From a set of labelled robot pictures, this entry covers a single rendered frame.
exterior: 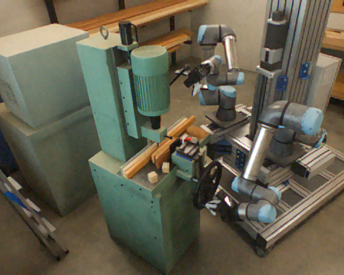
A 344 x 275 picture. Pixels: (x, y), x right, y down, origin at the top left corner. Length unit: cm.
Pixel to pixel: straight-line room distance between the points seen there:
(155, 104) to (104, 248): 136
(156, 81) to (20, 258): 179
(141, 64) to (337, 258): 194
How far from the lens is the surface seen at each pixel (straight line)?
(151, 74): 133
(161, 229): 177
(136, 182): 151
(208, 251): 230
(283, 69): 186
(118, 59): 148
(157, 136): 155
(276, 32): 175
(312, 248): 249
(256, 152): 137
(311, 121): 130
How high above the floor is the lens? 195
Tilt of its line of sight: 36 degrees down
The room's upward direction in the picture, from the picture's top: 4 degrees counter-clockwise
